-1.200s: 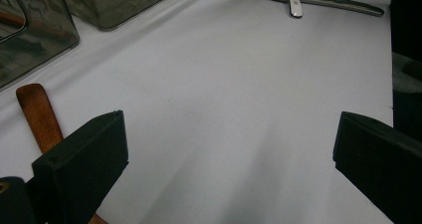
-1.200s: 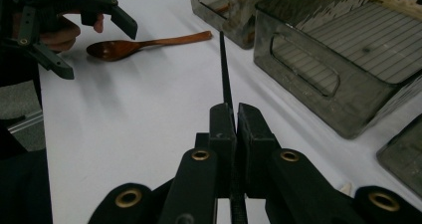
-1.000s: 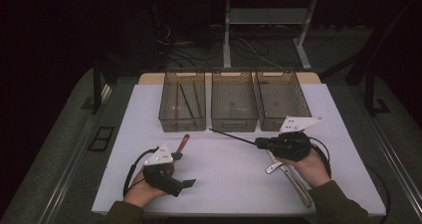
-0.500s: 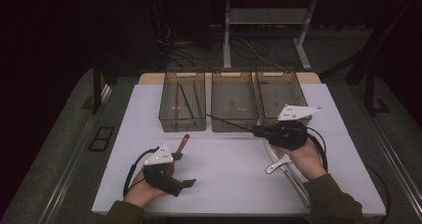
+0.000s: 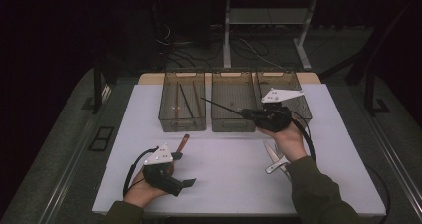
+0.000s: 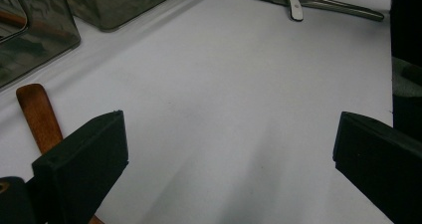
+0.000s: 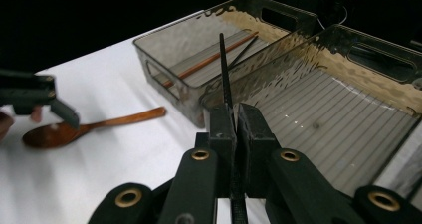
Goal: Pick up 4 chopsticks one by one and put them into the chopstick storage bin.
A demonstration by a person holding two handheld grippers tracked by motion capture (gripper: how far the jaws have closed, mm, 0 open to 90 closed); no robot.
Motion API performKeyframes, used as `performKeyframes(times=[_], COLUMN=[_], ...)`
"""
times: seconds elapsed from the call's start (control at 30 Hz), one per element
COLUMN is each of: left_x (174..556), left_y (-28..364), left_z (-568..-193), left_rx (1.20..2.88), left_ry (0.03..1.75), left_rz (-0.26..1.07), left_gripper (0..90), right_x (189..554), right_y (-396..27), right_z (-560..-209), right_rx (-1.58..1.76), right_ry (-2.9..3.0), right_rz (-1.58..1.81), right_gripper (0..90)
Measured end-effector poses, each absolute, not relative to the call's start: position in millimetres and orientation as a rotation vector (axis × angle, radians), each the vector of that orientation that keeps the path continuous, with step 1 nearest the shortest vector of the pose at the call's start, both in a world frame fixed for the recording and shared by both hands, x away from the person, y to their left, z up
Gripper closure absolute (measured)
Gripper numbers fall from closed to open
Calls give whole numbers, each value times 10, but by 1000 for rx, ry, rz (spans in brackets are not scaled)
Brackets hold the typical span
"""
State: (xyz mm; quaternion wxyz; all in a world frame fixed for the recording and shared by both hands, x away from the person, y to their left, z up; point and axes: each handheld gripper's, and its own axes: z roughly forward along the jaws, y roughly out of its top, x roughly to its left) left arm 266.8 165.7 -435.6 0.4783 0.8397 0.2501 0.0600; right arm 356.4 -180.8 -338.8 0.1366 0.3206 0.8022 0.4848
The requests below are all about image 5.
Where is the person's right hand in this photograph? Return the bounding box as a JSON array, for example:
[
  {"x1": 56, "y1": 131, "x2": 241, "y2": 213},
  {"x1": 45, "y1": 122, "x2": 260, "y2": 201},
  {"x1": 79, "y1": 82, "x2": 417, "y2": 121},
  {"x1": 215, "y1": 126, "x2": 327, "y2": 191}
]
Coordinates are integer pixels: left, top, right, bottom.
[{"x1": 258, "y1": 119, "x2": 308, "y2": 162}]

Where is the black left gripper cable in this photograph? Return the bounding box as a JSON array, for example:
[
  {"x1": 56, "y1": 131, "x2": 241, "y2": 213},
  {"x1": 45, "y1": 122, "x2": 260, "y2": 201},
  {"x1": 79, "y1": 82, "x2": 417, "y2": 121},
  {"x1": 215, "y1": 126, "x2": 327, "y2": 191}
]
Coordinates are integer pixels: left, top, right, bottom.
[{"x1": 122, "y1": 145, "x2": 159, "y2": 197}]

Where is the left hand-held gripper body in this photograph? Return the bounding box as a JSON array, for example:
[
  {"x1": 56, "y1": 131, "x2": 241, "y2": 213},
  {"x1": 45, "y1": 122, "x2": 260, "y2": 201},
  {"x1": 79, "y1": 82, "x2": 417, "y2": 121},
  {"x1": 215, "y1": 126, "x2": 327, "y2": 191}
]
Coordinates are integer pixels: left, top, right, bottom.
[{"x1": 142, "y1": 142, "x2": 184, "y2": 197}]

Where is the white ceramic spoon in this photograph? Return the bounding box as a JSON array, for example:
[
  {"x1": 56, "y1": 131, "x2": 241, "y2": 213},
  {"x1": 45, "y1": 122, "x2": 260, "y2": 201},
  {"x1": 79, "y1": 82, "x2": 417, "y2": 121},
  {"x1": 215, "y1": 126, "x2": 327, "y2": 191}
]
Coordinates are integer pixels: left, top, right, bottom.
[{"x1": 264, "y1": 157, "x2": 291, "y2": 175}]

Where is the black metal stand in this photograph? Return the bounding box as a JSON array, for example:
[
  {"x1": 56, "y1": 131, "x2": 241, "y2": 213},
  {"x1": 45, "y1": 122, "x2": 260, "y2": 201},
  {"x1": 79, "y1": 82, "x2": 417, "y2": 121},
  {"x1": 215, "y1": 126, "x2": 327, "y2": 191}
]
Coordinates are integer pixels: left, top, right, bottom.
[
  {"x1": 92, "y1": 59, "x2": 113, "y2": 115},
  {"x1": 364, "y1": 68, "x2": 392, "y2": 117}
]

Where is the brown wooden spoon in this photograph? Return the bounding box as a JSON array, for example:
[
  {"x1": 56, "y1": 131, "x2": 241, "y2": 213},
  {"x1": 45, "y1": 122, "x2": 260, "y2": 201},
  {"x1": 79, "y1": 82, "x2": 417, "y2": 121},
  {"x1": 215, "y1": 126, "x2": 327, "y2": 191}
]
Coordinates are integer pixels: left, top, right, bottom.
[{"x1": 166, "y1": 133, "x2": 191, "y2": 172}]

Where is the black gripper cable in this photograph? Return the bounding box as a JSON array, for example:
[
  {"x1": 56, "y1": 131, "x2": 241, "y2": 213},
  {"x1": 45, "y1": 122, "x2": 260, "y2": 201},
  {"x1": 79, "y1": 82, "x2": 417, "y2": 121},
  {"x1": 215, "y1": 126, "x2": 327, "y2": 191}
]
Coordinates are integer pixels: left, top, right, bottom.
[
  {"x1": 122, "y1": 145, "x2": 159, "y2": 197},
  {"x1": 291, "y1": 110, "x2": 391, "y2": 224}
]

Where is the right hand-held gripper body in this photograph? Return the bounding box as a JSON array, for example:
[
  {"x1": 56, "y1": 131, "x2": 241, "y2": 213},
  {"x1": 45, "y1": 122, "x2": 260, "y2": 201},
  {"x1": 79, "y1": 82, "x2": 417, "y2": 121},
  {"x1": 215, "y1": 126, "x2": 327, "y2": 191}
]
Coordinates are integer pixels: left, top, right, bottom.
[{"x1": 252, "y1": 88, "x2": 305, "y2": 133}]

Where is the black rectangular floor frame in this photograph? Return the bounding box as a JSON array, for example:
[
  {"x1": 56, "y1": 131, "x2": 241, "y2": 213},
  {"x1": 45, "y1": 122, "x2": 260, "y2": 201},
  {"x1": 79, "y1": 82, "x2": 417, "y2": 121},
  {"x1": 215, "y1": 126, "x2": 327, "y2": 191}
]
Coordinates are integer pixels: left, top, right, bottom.
[{"x1": 88, "y1": 125, "x2": 115, "y2": 152}]

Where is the smoky transparent plastic bin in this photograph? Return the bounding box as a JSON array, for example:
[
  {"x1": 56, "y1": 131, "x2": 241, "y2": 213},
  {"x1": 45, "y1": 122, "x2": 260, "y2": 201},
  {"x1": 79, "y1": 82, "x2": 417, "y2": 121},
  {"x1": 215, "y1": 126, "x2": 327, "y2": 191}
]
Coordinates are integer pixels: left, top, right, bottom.
[
  {"x1": 158, "y1": 68, "x2": 207, "y2": 133},
  {"x1": 210, "y1": 68, "x2": 260, "y2": 133},
  {"x1": 253, "y1": 68, "x2": 313, "y2": 132}
]

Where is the black chopstick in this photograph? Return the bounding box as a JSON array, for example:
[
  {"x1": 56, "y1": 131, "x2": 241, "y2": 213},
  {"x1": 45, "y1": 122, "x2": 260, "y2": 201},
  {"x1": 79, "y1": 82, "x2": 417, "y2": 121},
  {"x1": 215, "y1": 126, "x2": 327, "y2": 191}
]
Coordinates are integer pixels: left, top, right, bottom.
[
  {"x1": 200, "y1": 97, "x2": 243, "y2": 115},
  {"x1": 178, "y1": 83, "x2": 196, "y2": 118}
]

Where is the tangle of floor cables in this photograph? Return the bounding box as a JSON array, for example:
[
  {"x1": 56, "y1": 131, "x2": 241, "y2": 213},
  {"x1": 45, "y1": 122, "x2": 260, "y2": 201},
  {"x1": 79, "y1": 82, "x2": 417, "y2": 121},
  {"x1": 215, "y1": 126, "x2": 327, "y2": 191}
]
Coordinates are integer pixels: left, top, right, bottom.
[{"x1": 155, "y1": 21, "x2": 277, "y2": 69}]

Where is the grey metal desk frame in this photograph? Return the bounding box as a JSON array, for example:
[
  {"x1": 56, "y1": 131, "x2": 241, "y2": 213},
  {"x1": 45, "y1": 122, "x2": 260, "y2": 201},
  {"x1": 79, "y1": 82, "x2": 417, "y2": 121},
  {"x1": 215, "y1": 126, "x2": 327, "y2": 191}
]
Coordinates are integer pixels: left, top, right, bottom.
[{"x1": 210, "y1": 0, "x2": 367, "y2": 72}]

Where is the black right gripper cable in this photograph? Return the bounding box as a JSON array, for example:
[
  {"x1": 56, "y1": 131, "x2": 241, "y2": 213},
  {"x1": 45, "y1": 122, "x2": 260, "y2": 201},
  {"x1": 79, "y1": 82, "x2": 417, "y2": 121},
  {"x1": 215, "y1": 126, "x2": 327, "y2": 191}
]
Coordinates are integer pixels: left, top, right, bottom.
[{"x1": 291, "y1": 110, "x2": 391, "y2": 224}]

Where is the metal floor rail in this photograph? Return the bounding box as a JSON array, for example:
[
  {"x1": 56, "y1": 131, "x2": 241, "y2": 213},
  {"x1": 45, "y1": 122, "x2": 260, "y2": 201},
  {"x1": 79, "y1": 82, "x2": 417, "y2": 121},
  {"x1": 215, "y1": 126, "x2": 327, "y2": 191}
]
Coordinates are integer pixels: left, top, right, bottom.
[
  {"x1": 364, "y1": 113, "x2": 422, "y2": 215},
  {"x1": 43, "y1": 115, "x2": 98, "y2": 224}
]

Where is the person's left hand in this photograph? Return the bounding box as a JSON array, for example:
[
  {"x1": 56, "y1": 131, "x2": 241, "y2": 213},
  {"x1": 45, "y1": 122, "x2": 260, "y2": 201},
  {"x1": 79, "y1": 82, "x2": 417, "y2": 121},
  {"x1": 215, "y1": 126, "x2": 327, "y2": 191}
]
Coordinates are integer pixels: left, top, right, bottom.
[{"x1": 122, "y1": 169, "x2": 169, "y2": 208}]

